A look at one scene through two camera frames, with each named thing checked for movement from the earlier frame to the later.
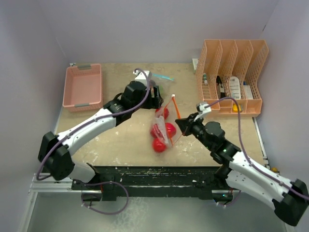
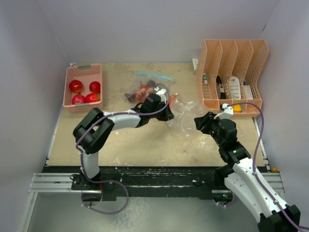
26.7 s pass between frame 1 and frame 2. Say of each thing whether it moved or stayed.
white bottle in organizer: stayed
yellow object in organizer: stayed
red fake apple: moved
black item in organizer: stayed
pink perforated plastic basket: stayed
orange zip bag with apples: moved
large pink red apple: moved
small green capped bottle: stayed
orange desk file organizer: stayed
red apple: moved
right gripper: moved
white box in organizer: stayed
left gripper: moved
